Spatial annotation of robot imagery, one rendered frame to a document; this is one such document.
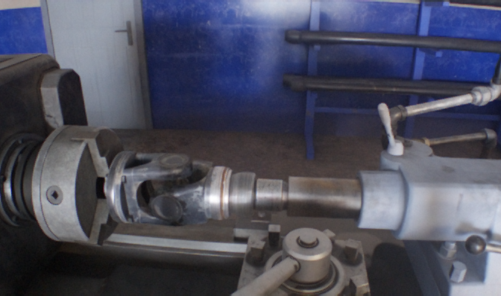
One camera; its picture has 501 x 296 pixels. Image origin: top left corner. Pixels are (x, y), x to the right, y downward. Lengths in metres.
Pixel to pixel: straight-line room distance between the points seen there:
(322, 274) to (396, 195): 0.30
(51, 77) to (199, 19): 2.88
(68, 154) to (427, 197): 0.66
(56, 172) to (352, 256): 0.53
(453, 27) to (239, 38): 2.04
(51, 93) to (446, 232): 0.90
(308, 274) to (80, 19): 3.89
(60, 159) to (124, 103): 3.42
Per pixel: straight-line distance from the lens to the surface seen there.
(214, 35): 3.74
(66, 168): 0.74
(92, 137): 0.76
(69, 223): 0.77
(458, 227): 0.77
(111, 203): 0.76
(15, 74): 0.92
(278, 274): 0.43
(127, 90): 4.09
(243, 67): 3.75
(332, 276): 0.49
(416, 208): 0.71
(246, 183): 0.72
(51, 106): 0.98
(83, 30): 4.17
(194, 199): 0.71
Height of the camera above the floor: 1.48
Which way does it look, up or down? 24 degrees down
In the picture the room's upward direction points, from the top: straight up
